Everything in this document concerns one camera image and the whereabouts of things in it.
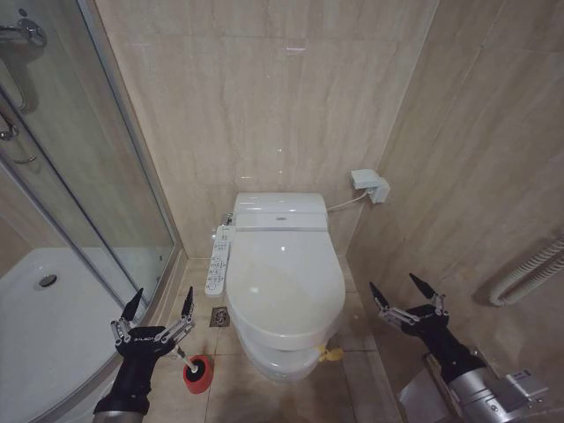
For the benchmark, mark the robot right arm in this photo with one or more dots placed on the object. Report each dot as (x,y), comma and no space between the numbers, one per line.
(480,396)

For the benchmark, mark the white toilet bowl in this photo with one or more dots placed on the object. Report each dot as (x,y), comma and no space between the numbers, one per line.
(277,363)

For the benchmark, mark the white toilet lid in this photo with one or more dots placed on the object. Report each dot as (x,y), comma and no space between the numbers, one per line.
(282,282)

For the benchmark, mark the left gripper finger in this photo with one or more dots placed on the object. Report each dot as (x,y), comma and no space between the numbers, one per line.
(188,308)
(130,310)

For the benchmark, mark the red toilet brush holder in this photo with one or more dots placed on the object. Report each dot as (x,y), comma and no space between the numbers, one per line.
(200,385)

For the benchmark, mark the small yellow object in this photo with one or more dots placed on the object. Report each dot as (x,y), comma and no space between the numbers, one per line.
(331,353)

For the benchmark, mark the white bidet control panel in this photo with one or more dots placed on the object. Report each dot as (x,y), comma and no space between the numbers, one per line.
(218,264)

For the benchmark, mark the round chrome shower drain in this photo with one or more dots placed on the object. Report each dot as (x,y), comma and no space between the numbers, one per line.
(46,281)

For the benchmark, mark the chrome water valve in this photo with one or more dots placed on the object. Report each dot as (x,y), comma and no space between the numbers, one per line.
(227,217)

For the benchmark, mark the square metal floor drain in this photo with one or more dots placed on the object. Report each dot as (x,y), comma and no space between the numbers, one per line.
(220,317)

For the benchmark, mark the chrome shower faucet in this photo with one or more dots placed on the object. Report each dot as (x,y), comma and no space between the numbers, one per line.
(26,31)

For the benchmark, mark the white shower tray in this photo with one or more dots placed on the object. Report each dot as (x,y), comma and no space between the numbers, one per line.
(48,343)

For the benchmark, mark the white toilet seat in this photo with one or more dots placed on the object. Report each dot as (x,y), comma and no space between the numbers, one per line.
(282,343)

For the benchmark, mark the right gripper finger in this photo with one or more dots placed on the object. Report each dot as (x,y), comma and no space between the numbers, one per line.
(422,287)
(381,300)

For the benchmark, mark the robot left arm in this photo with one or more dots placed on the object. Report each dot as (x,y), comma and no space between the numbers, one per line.
(119,417)

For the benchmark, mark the white bidet rear unit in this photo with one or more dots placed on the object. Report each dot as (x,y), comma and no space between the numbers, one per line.
(277,211)

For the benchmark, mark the glass shower enclosure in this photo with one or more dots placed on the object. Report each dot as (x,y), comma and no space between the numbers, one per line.
(97,145)

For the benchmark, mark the white wall outlet box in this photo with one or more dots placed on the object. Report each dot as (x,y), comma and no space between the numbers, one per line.
(370,183)

